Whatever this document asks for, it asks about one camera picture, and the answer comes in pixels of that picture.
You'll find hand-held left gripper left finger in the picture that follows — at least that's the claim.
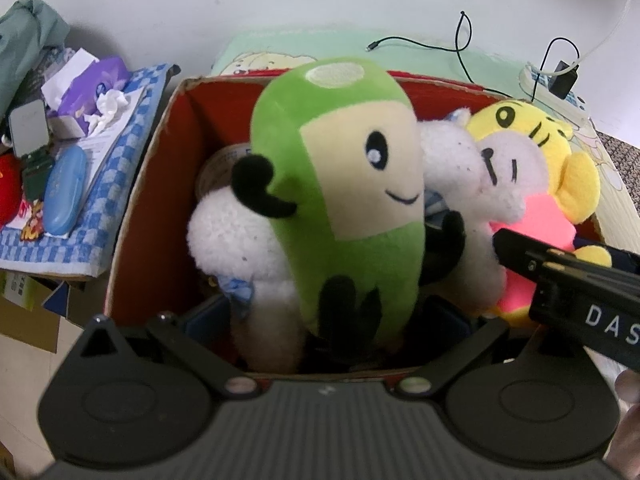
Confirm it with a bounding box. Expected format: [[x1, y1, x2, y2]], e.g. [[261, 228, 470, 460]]
[[75, 292, 263, 401]]

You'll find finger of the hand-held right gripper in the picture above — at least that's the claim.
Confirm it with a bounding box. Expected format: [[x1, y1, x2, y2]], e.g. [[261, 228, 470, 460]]
[[612, 249, 640, 274], [492, 229, 640, 287]]

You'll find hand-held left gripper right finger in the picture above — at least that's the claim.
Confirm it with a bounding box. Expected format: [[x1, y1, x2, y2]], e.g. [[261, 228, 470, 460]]
[[394, 296, 551, 401]]

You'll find yellow tiger plush toy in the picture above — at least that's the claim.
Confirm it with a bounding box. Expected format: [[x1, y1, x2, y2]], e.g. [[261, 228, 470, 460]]
[[465, 99, 613, 328]]

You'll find red cardboard box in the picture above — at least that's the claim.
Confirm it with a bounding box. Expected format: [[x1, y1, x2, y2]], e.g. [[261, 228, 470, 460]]
[[102, 70, 608, 376]]

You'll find green plush toy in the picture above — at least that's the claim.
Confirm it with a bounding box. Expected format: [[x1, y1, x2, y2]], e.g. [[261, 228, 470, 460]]
[[231, 57, 467, 356]]

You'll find person's right hand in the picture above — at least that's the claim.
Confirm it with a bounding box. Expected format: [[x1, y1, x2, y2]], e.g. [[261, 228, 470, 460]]
[[615, 371, 640, 405]]

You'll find brown patterned chair cushion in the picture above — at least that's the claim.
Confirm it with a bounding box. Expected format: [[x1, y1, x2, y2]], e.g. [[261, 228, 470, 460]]
[[592, 130, 640, 173]]

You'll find tape roll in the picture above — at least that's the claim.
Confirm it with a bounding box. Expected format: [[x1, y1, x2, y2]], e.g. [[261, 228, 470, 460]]
[[196, 142, 253, 198]]

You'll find white power strip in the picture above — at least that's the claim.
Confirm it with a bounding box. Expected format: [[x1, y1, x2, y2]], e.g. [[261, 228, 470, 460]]
[[519, 61, 593, 128]]

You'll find blue checked cloth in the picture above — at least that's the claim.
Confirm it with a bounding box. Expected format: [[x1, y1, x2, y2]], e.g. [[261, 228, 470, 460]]
[[0, 63, 176, 278]]

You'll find black charger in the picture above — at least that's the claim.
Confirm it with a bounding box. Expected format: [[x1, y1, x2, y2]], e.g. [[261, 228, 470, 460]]
[[549, 60, 581, 101]]

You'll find green printed carton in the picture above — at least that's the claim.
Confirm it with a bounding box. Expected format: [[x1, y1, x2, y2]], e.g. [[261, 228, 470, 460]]
[[0, 274, 43, 311]]

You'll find blue plastic case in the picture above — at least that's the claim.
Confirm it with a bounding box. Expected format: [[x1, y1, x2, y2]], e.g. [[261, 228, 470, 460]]
[[42, 146, 92, 237]]

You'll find white paper sheet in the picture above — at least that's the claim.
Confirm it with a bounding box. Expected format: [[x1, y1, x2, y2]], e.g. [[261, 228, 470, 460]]
[[75, 82, 148, 201]]

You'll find red yellow printed card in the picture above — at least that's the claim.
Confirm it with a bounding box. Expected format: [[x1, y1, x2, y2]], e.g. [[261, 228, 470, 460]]
[[17, 200, 46, 241]]

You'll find red cloth item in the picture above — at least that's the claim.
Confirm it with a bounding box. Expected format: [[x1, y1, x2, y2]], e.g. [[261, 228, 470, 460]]
[[0, 152, 25, 228]]

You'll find purple tissue pack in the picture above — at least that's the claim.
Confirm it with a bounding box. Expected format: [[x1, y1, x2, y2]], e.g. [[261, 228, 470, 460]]
[[54, 56, 135, 137]]

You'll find small folding mirror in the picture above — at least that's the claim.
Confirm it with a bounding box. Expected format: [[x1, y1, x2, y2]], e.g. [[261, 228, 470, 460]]
[[8, 99, 57, 201]]

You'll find grey green fabric bag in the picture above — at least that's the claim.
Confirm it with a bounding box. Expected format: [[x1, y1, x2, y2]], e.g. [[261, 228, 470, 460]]
[[0, 0, 71, 126]]

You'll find white cable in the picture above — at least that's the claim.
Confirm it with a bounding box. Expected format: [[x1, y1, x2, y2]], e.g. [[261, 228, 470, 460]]
[[577, 0, 636, 68]]

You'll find black charging cable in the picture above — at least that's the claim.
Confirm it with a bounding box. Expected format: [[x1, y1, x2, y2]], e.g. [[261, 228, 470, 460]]
[[365, 10, 581, 103]]

